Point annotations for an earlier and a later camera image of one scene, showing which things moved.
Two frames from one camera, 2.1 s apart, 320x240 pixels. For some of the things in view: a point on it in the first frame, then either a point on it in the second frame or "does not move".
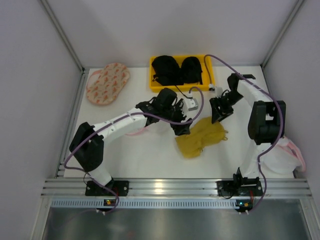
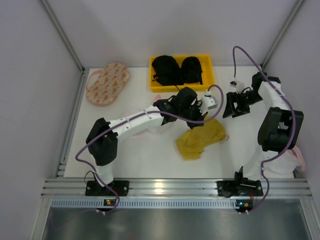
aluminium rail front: (53, 187) does not move
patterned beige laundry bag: (103, 85) does not move
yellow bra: (204, 133) does not move
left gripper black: (179, 116) -> (196, 116)
